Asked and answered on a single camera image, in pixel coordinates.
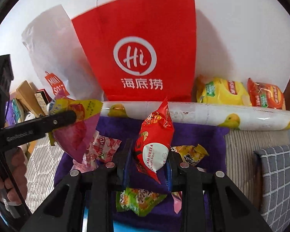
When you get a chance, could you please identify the patterned small box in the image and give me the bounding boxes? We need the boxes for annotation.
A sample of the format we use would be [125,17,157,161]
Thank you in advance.
[34,89,52,115]

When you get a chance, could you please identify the blue tissue box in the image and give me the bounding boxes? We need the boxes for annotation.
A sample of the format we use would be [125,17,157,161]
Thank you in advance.
[82,208,147,232]

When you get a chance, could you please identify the grey checked folded cloth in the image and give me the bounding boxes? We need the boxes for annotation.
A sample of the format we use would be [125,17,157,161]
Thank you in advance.
[254,145,290,231]

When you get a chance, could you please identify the striped bed mattress cover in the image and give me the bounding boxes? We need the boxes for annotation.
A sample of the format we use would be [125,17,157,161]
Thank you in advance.
[26,130,290,212]

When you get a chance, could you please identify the wooden furniture piece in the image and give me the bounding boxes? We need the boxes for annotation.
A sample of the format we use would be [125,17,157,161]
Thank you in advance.
[11,80,45,117]

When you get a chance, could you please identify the rolled lemon print mat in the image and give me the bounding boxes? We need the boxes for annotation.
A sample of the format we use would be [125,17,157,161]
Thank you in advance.
[101,101,290,131]

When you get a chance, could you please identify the yellow magenta snack packet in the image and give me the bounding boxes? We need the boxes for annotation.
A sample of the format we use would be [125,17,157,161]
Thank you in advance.
[49,90,103,163]

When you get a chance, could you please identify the pink panda snack packet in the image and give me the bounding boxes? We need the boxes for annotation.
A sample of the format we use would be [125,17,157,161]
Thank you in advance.
[171,191,182,214]

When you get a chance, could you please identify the pink strawberry candy packet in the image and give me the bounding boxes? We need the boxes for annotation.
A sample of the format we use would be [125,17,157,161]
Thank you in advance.
[72,131,121,173]

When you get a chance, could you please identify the yellow chips bag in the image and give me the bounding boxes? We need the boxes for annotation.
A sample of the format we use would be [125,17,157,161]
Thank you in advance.
[196,75,252,106]

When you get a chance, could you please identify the orange chips bag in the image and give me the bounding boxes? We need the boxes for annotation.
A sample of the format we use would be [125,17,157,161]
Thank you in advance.
[247,78,286,111]

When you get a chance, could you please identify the green snack packet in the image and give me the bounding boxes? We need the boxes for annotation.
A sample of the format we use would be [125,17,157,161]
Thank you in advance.
[116,188,167,217]

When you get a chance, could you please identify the person left hand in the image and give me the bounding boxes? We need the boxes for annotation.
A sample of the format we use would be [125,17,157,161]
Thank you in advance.
[0,147,29,205]

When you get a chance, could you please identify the red snack packet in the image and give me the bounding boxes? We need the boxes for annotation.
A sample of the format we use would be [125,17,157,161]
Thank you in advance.
[133,99,174,183]

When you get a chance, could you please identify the white Miniso plastic bag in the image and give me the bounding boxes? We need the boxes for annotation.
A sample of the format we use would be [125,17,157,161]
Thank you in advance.
[22,5,104,101]

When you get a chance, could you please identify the red Haidilao paper bag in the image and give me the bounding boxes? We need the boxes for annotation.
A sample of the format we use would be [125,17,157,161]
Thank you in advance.
[72,0,196,102]

